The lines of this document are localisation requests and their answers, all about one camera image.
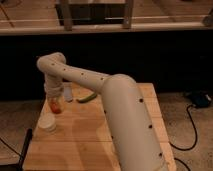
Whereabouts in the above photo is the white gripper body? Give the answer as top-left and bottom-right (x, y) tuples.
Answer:
(44, 82), (63, 98)

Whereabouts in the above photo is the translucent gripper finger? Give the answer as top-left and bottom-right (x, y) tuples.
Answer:
(47, 98), (53, 108)
(58, 96), (65, 112)

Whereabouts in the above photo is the red orange apple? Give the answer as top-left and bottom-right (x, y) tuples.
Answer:
(49, 102), (62, 114)

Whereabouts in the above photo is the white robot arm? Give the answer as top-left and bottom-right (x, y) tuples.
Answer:
(37, 52), (169, 171)

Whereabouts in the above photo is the grey blue cloth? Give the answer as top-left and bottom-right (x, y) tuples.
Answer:
(63, 84), (73, 102)

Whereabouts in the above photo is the black table leg bar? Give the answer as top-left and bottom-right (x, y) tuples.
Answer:
(18, 129), (33, 171)

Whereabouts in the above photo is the wooden stool frame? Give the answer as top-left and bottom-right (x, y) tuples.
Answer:
(55, 0), (134, 31)

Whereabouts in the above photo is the black cable on floor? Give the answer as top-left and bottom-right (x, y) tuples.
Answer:
(169, 103), (199, 171)

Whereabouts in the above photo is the dark object with cable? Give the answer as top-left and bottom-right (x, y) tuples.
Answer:
(185, 92), (212, 108)

